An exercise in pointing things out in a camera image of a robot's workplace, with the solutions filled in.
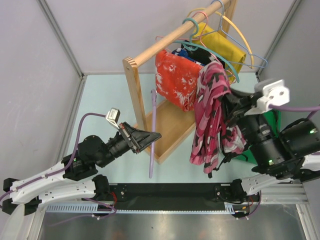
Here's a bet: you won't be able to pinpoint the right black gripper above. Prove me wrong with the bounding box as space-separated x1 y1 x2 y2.
218 84 289 170

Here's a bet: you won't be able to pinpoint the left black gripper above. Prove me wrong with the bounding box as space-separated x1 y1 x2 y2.
97 121 162 168

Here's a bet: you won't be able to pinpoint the pink camouflage trousers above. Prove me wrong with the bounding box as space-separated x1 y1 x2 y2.
189 61 247 178

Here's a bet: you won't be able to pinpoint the purple hanger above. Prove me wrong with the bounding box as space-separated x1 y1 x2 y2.
148 89 158 179

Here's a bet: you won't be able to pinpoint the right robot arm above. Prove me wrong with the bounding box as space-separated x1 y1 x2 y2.
222 90 320 203

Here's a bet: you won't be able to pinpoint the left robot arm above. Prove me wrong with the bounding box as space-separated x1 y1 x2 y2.
0 122 162 215

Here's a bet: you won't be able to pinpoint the yellow trousers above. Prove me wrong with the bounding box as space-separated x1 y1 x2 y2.
192 22 247 82

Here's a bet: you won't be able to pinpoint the black white trousers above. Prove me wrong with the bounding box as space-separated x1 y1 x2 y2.
181 44 220 66

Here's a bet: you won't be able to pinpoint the orange white trousers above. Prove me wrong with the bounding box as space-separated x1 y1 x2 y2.
155 49 203 112

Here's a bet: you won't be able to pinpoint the teal hanger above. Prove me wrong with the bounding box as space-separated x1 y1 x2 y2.
172 17 246 83

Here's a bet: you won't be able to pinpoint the blue patterned trousers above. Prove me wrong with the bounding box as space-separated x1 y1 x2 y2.
171 48 201 65

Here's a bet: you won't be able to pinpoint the pink hanger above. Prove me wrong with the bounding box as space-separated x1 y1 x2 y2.
155 11 233 77

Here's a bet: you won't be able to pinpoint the yellow hanger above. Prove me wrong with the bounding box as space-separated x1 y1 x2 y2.
186 7 255 69

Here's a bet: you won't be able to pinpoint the wooden clothes rack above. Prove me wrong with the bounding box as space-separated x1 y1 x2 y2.
122 0 229 165

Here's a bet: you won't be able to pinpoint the green plastic tray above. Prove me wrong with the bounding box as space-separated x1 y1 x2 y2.
234 110 281 165

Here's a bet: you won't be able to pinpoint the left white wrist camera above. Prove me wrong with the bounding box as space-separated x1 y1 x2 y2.
105 107 121 129

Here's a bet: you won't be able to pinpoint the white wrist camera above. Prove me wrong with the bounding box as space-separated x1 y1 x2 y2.
244 78 290 116
105 107 121 129

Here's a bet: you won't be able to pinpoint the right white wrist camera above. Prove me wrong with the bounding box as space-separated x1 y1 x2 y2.
244 78 290 116

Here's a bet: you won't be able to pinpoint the light blue wire hanger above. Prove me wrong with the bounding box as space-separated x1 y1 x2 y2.
192 7 268 71

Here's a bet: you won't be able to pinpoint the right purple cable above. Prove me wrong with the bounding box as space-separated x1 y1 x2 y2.
271 103 320 121

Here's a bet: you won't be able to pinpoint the purple cable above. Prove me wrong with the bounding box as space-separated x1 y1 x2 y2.
0 112 108 208
271 103 320 121

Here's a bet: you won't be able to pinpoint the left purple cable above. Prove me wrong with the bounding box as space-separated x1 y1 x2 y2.
0 112 108 208

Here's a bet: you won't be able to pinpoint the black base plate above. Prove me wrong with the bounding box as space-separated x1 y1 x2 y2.
82 182 261 211

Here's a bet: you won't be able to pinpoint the white cable duct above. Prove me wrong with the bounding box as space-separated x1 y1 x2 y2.
45 202 240 215

